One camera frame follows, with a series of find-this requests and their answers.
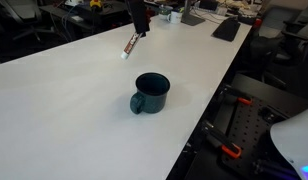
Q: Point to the small red object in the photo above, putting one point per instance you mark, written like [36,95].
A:
[258,22]

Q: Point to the white coffee mug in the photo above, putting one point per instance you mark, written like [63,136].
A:
[175,17]

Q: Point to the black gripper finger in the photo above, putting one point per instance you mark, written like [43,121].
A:
[143,16]
[134,16]

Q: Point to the small black box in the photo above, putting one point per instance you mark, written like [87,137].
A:
[207,4]

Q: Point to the black background desk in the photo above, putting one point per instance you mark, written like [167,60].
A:
[104,13]

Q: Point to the black office chair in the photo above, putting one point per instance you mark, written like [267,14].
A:
[284,50]

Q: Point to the dark teal speckled mug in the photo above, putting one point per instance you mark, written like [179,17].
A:
[152,100]

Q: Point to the grey monitor stand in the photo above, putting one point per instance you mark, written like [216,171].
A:
[190,18]

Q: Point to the light grey office chair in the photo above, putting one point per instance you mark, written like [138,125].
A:
[274,16]

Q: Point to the black robot cart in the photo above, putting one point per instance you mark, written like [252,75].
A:
[277,96]

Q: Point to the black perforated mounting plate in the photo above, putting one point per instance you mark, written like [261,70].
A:
[250,133]

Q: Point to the black keyboard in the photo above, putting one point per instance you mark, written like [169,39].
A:
[227,30]

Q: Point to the yellow toy object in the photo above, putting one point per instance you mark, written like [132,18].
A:
[95,3]

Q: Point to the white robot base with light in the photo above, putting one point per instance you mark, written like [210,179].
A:
[294,140]

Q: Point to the red dry erase marker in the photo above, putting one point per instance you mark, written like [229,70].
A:
[130,46]

